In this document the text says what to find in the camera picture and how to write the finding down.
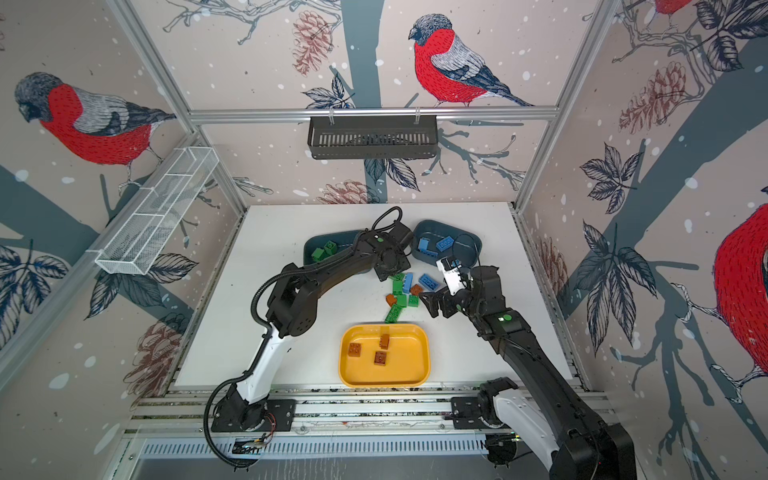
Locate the long green lego brick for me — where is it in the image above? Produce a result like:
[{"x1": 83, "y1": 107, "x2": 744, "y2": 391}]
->
[{"x1": 385, "y1": 304, "x2": 404, "y2": 324}]

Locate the blue lego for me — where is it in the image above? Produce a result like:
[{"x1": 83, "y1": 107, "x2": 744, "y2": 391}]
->
[{"x1": 436, "y1": 236, "x2": 454, "y2": 252}]

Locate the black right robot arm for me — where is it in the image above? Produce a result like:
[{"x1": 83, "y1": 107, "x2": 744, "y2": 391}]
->
[{"x1": 420, "y1": 260, "x2": 637, "y2": 479}]

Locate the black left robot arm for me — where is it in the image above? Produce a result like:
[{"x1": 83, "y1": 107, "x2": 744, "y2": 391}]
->
[{"x1": 203, "y1": 206, "x2": 413, "y2": 433}]

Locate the right dark teal bin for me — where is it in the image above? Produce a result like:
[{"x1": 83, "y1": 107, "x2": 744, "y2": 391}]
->
[{"x1": 412, "y1": 220, "x2": 482, "y2": 268}]

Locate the dark teal bin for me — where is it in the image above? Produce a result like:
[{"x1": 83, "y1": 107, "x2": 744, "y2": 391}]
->
[
  {"x1": 303, "y1": 229, "x2": 374, "y2": 275},
  {"x1": 412, "y1": 220, "x2": 482, "y2": 268}
]

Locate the left dark teal bin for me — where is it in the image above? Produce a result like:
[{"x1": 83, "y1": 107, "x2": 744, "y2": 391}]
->
[{"x1": 303, "y1": 229, "x2": 374, "y2": 275}]

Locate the yellow plastic tray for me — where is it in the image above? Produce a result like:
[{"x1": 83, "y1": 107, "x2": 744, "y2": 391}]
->
[{"x1": 338, "y1": 323, "x2": 431, "y2": 389}]

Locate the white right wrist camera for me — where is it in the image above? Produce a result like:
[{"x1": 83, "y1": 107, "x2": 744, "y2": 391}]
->
[{"x1": 436, "y1": 256, "x2": 470, "y2": 295}]

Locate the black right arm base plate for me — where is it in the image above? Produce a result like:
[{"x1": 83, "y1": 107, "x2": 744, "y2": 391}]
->
[{"x1": 447, "y1": 396, "x2": 510, "y2": 430}]

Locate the black hanging wire basket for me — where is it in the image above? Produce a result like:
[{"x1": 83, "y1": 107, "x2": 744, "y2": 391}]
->
[{"x1": 307, "y1": 114, "x2": 439, "y2": 160}]

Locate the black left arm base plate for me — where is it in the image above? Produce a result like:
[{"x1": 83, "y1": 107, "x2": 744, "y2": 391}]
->
[{"x1": 212, "y1": 397, "x2": 297, "y2": 433}]

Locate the white wire mesh shelf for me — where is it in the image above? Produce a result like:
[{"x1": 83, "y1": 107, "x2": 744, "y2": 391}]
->
[{"x1": 95, "y1": 146, "x2": 219, "y2": 275}]

